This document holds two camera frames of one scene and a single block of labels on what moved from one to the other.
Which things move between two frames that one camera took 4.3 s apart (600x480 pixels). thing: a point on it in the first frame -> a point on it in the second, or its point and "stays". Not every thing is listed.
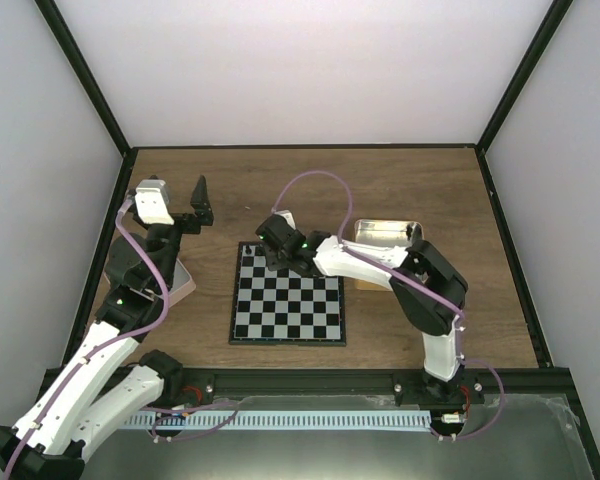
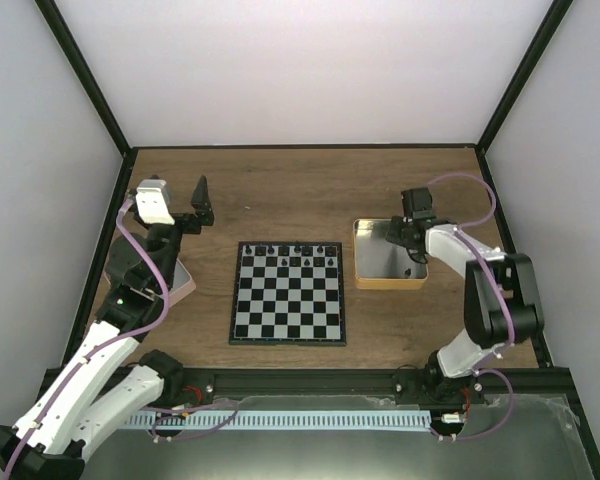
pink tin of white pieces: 182,285 stays
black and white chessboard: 282,307 stays
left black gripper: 204,209 stays
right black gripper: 272,261 -> 391,234
